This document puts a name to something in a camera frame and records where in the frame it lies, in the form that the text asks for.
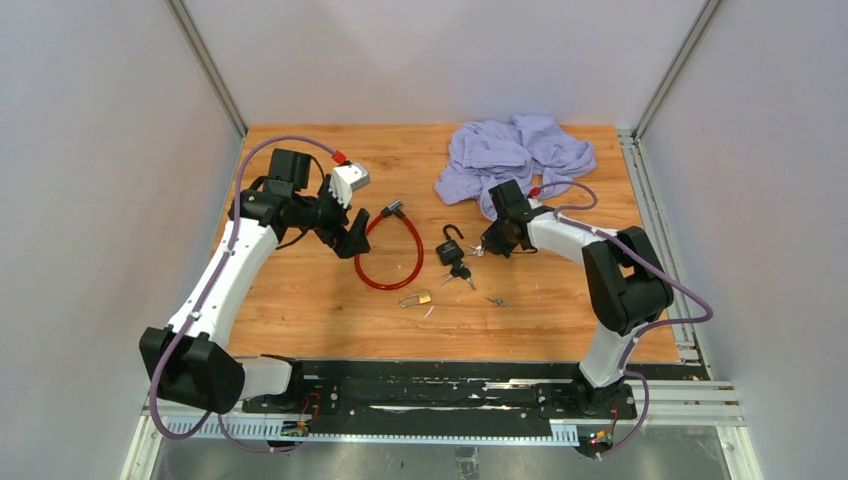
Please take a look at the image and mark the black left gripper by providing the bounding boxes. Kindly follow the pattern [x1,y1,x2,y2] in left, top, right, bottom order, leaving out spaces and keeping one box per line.
[294,175,371,258]

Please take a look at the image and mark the black padlock body with shackle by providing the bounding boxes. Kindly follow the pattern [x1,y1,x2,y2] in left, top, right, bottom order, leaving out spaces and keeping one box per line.
[435,224,465,266]

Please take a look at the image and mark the red cable lock black body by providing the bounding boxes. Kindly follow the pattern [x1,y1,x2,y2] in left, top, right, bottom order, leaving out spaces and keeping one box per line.
[354,199,425,291]

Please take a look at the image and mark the small brass padlock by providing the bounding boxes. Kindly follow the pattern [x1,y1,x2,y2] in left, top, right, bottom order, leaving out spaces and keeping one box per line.
[398,290,432,308]

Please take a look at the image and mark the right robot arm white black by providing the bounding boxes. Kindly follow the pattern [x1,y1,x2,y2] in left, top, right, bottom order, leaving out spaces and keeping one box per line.
[481,180,673,417]

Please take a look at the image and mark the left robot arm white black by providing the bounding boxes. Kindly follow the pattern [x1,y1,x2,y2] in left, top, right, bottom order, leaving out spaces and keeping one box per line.
[139,149,370,414]

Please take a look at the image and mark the crumpled lavender cloth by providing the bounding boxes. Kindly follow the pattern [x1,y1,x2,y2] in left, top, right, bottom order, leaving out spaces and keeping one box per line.
[434,114,597,221]

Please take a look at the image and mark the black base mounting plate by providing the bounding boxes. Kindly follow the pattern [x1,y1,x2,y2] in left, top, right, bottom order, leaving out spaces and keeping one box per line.
[241,360,638,442]

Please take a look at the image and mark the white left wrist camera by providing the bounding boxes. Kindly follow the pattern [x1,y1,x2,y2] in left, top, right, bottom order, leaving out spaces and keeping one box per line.
[328,163,370,209]

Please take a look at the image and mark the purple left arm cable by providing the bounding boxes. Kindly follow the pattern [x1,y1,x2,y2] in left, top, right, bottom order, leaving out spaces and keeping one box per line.
[148,135,340,455]

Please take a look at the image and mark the aluminium frame post right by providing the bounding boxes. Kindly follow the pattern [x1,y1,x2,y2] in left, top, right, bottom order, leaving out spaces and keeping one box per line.
[631,0,725,143]

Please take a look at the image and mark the aluminium frame post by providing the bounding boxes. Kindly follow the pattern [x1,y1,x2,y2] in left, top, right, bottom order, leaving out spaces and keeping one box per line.
[631,0,725,143]
[164,0,248,139]

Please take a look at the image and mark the slotted white cable duct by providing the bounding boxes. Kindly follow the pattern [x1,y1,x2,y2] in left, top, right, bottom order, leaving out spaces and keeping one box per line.
[162,415,581,446]

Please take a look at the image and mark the aluminium frame post left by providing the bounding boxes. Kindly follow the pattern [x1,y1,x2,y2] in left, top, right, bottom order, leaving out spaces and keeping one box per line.
[164,0,248,139]

